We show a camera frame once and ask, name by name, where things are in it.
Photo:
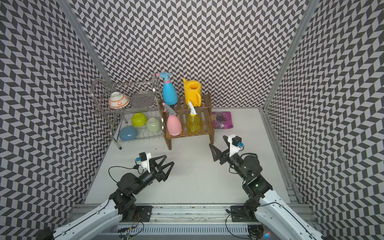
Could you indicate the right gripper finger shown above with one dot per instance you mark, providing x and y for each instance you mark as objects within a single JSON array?
[
  {"x": 226, "y": 141},
  {"x": 218, "y": 155}
]

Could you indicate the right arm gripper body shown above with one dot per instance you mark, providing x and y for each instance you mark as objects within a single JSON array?
[{"x": 234, "y": 161}]

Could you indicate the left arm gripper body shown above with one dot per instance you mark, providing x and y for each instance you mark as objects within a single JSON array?
[{"x": 151, "y": 176}]

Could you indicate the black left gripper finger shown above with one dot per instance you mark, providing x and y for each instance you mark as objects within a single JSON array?
[
  {"x": 156, "y": 164},
  {"x": 164, "y": 171}
]

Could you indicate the yellow spray bottle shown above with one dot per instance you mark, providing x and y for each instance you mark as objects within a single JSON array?
[{"x": 193, "y": 120}]

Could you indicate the yellow watering can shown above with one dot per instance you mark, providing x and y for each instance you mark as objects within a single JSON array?
[{"x": 193, "y": 92}]

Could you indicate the blue spray bottle pink cap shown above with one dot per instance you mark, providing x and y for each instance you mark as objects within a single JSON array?
[{"x": 170, "y": 95}]

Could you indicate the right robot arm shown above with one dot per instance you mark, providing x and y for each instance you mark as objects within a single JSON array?
[{"x": 232, "y": 176}]

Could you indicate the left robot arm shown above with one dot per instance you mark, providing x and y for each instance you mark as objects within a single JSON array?
[{"x": 119, "y": 204}]

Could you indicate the wooden slatted shelf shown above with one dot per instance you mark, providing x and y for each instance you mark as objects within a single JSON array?
[{"x": 182, "y": 110}]

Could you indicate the purple packet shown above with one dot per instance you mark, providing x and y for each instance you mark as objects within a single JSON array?
[{"x": 222, "y": 120}]

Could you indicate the blue ceramic bowl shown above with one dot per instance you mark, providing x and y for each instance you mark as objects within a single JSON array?
[{"x": 128, "y": 133}]

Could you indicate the pale green ceramic bowl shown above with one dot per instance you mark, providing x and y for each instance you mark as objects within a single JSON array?
[{"x": 153, "y": 125}]

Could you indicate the lime green bowl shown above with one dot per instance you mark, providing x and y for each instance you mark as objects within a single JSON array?
[{"x": 139, "y": 120}]

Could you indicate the metal dish rack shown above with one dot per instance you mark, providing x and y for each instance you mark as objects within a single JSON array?
[{"x": 119, "y": 118}]

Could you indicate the grey patterned plate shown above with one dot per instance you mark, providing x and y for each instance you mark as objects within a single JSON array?
[{"x": 142, "y": 99}]

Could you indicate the white orange patterned bowl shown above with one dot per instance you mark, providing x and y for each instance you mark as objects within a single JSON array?
[{"x": 118, "y": 100}]

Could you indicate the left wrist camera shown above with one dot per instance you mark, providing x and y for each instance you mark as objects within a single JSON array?
[{"x": 144, "y": 161}]

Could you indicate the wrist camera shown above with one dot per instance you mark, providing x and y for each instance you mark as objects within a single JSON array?
[
  {"x": 235, "y": 145},
  {"x": 144, "y": 161}
]

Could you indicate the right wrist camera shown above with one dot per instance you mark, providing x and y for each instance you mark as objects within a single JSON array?
[{"x": 235, "y": 145}]

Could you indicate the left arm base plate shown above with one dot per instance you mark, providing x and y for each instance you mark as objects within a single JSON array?
[{"x": 141, "y": 213}]

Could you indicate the aluminium rail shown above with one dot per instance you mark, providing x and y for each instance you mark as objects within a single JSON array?
[{"x": 192, "y": 220}]

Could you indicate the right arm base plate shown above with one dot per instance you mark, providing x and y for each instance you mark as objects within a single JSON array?
[{"x": 242, "y": 214}]

